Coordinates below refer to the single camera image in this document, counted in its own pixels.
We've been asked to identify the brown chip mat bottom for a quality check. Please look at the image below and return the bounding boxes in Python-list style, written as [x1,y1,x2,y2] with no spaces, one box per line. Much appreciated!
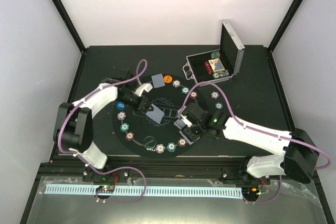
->
[178,138,187,147]

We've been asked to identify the brown chip mat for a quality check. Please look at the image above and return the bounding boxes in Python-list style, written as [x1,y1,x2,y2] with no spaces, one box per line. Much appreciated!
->
[190,91,198,100]
[178,138,187,147]
[125,132,134,141]

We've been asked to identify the blue playing card deck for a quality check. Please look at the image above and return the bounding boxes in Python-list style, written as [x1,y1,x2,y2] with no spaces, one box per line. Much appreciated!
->
[174,119,186,130]

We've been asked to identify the blue small blind button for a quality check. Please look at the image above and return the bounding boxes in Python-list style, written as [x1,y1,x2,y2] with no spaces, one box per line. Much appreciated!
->
[116,101,126,111]

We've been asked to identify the white chip mat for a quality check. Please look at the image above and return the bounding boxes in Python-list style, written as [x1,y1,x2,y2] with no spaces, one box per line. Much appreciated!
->
[172,80,181,88]
[155,144,165,154]
[117,111,126,121]

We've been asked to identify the teal chip mat bottom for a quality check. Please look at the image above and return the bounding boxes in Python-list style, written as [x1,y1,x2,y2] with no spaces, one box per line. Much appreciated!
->
[166,142,176,152]

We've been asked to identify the teal chip mat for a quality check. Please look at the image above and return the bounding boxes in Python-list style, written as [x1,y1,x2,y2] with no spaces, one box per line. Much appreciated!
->
[120,123,129,132]
[166,142,176,152]
[181,87,189,94]

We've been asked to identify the blue card mat top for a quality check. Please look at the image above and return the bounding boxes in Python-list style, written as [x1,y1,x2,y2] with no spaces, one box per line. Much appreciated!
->
[151,73,165,88]

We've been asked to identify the orange big blind button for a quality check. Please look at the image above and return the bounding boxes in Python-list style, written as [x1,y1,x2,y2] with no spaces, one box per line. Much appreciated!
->
[163,75,173,83]

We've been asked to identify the teal poker chip stack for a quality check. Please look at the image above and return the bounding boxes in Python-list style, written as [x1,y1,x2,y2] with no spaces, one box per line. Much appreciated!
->
[215,102,223,110]

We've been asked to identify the white chip mat bottom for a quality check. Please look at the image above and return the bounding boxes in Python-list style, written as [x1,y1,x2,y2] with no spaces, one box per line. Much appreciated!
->
[155,144,165,154]

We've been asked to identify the brown chip mat top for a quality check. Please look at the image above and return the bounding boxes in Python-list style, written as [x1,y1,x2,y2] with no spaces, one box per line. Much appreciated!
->
[190,91,198,100]

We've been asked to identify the white chip mat top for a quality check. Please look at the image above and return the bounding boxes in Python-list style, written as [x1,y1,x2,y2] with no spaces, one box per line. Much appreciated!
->
[172,80,181,88]

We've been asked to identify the teal chip mat top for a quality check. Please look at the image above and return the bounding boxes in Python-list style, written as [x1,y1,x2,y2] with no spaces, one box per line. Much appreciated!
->
[181,87,189,94]

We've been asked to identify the white purple chip stack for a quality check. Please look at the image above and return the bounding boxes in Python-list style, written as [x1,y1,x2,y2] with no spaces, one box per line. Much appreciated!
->
[211,91,219,99]

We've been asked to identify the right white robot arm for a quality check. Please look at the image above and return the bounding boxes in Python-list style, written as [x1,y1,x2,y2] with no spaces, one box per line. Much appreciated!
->
[174,103,319,184]

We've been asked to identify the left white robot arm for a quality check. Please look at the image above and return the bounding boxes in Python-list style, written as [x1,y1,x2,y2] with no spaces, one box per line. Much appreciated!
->
[53,75,154,182]

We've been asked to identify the round black poker mat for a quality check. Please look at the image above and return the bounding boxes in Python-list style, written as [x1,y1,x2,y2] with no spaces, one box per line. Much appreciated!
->
[111,74,194,159]

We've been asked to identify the red dice in case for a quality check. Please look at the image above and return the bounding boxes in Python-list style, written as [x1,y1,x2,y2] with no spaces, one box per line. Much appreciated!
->
[204,61,213,74]

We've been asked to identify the teal chips case front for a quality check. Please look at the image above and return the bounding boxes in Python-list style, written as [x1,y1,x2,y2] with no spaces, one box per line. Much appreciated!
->
[213,70,229,79]

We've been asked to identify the teal chips case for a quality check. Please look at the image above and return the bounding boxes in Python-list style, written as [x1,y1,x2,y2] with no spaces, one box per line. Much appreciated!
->
[211,51,220,59]
[213,70,229,79]

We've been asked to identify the aluminium poker chip case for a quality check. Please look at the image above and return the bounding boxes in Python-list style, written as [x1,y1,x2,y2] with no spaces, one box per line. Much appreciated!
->
[182,20,245,85]

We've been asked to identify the boxed card deck in case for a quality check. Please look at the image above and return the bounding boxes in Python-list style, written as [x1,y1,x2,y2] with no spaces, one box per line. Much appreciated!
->
[208,58,225,72]

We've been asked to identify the teal chips case back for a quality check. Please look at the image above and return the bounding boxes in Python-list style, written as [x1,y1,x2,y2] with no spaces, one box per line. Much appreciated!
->
[211,51,220,59]

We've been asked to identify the small circuit board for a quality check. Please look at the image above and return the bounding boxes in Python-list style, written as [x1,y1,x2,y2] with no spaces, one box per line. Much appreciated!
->
[96,185,115,194]

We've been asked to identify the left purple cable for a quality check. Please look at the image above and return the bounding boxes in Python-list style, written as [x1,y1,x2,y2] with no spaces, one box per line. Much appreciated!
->
[57,59,148,204]

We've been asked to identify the purple cable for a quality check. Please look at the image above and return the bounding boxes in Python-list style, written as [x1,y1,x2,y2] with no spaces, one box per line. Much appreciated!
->
[57,59,148,204]
[180,82,331,205]

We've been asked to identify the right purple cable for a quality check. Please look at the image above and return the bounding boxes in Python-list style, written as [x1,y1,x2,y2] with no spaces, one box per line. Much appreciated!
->
[180,82,331,205]

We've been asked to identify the light blue cable duct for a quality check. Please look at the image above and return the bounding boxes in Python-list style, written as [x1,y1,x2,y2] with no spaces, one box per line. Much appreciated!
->
[44,184,243,199]

